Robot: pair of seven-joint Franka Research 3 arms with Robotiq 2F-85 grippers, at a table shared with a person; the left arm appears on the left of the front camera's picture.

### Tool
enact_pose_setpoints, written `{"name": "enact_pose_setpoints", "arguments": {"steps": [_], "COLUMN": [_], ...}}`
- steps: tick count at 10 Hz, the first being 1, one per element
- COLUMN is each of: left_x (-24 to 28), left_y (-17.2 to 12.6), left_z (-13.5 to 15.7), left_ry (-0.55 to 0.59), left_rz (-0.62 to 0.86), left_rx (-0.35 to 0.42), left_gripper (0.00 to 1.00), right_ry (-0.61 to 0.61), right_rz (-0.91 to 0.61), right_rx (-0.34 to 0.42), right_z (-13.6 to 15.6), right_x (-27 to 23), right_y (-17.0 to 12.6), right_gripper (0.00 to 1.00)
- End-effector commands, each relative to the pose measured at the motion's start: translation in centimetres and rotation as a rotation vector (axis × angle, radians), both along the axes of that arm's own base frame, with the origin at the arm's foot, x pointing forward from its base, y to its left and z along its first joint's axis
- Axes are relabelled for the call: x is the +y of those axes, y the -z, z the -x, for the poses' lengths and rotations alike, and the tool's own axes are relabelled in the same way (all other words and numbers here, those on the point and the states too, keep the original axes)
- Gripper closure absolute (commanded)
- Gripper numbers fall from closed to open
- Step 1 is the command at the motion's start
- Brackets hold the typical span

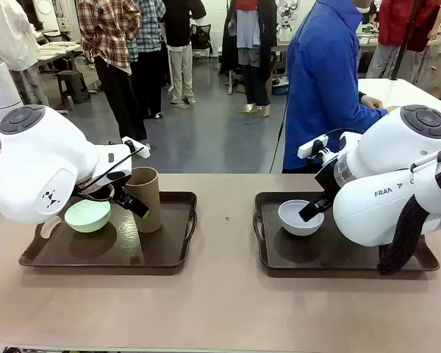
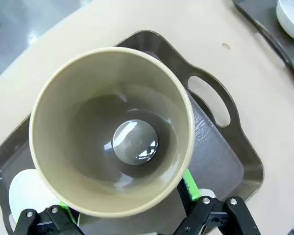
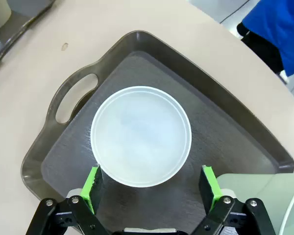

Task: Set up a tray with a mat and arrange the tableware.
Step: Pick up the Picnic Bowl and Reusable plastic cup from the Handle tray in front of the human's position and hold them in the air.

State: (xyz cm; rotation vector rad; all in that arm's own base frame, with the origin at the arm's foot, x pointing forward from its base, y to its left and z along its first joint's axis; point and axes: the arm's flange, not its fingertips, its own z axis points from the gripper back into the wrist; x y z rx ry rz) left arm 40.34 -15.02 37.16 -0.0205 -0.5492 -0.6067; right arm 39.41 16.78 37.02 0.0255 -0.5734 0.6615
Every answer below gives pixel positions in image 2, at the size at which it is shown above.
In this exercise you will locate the tall brown cup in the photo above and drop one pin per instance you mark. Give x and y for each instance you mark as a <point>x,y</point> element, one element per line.
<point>63,122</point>

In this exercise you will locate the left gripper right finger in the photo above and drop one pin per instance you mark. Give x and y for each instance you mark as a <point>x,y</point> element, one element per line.
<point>198,215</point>

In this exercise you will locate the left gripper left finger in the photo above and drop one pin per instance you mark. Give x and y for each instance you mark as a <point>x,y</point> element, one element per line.
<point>29,222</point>

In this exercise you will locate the pale green bowl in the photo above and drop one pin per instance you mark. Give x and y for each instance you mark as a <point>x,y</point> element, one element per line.
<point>27,191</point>

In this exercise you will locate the pale grey bowl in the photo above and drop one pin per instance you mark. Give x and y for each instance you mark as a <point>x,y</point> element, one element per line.
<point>291,17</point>

